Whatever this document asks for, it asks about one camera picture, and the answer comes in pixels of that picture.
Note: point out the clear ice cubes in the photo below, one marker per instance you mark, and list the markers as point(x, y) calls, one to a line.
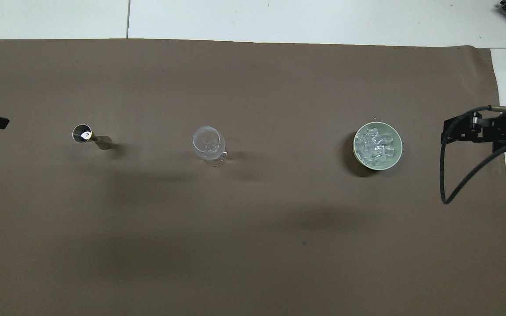
point(376, 147)

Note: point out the green bowl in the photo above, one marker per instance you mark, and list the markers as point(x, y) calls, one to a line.
point(395, 158)

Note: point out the clear wine glass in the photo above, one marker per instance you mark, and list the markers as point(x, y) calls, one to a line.
point(208, 142)

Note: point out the metal jigger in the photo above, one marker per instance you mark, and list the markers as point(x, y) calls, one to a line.
point(82, 133)

